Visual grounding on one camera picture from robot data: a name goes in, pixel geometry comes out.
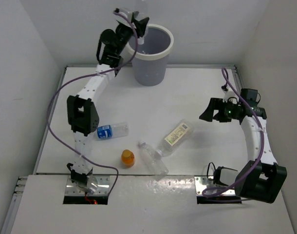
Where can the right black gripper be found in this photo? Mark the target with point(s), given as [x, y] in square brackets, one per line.
[215, 104]

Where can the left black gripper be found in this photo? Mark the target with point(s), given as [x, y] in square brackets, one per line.
[139, 27]

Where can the clear bottle cream label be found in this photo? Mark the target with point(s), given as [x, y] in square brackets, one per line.
[175, 138]

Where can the blue label Pocari bottle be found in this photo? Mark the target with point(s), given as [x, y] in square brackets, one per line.
[112, 131]

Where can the clear bottle blue-white cap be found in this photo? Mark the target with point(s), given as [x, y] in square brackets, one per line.
[141, 7]

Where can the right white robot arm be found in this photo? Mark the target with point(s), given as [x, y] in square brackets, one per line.
[262, 178]

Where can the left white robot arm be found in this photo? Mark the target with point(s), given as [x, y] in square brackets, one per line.
[82, 114]

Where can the grey plastic waste bin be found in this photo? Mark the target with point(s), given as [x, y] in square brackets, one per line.
[150, 62]

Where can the clear ribbed unlabelled bottle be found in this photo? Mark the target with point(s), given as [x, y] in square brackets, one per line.
[152, 159]

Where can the small orange bottle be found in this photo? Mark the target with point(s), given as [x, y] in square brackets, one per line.
[128, 158]

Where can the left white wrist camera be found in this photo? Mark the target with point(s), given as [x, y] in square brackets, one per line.
[124, 15]

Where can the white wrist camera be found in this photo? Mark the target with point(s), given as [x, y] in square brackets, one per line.
[228, 93]
[124, 15]

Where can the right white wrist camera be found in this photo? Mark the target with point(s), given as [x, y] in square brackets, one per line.
[228, 93]

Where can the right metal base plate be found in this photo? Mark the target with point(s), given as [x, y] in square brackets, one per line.
[202, 182]

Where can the metal base plate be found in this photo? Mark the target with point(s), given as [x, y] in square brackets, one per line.
[97, 185]
[202, 182]

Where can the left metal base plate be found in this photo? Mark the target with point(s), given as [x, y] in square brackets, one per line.
[97, 185]

